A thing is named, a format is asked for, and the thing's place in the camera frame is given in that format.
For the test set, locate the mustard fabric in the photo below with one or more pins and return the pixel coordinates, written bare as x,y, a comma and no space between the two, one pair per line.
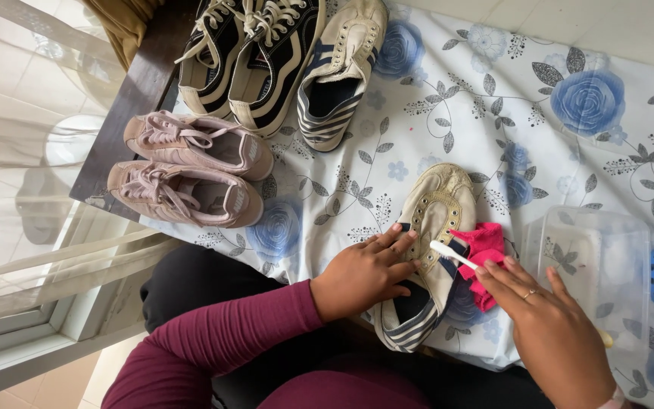
122,25

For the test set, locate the pink cloth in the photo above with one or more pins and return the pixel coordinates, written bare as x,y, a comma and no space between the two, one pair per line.
483,241

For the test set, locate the white toothbrush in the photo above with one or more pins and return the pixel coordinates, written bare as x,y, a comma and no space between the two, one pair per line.
452,255

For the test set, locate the blue floral tablecloth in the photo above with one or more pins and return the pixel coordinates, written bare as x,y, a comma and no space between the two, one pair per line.
474,136

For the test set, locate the person's right hand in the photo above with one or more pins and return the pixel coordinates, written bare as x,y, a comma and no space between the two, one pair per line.
554,341

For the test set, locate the pink sneaker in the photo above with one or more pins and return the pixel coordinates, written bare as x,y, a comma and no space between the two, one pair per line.
202,142
185,196

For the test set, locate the white window frame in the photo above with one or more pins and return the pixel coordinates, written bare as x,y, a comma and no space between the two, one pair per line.
32,346

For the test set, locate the person's left hand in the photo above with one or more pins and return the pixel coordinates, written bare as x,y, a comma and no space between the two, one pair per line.
355,278

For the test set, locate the pink wristband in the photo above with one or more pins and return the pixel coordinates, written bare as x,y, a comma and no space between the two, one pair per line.
612,399

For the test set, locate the cleaner white striped sneaker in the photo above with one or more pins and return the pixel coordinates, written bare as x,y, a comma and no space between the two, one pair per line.
335,85

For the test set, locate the black white-striped sneaker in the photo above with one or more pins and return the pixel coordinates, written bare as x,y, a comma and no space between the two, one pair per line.
213,51
279,62

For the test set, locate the person's maroon top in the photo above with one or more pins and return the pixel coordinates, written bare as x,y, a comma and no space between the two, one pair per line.
344,392

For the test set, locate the sheer white curtain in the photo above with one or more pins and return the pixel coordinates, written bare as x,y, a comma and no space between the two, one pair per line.
20,142

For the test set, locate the person's black trousers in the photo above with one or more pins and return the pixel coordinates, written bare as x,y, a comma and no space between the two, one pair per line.
202,284

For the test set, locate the clear plastic container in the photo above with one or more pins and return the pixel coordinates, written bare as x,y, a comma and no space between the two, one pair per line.
594,267

